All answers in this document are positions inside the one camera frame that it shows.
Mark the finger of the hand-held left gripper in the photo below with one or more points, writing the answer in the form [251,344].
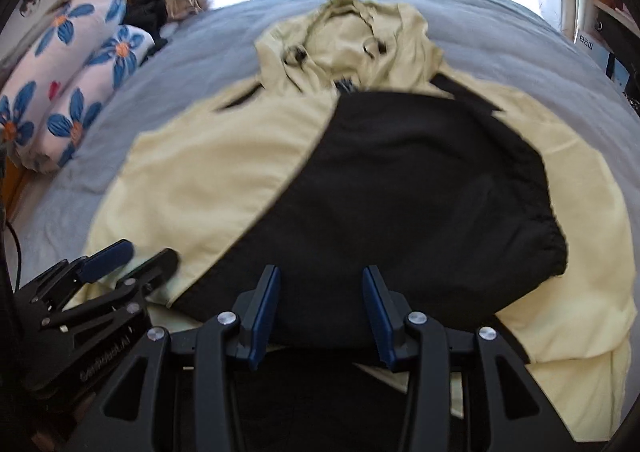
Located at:
[150,272]
[107,257]

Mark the dark clothes pile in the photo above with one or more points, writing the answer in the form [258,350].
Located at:
[145,7]

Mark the white cardboard box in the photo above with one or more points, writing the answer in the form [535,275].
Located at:
[591,52]

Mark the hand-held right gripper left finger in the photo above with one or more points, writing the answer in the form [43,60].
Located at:
[265,312]

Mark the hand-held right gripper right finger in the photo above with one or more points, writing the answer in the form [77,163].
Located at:
[377,317]

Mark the blue flower pillow upper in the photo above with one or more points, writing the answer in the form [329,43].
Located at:
[30,7]

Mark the pale yellow and black hooded jacket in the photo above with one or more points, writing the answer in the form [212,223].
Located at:
[210,172]

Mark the folded white quilt blue flowers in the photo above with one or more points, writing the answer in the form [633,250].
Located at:
[85,62]

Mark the grey-blue bed blanket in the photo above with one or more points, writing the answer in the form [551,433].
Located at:
[500,32]

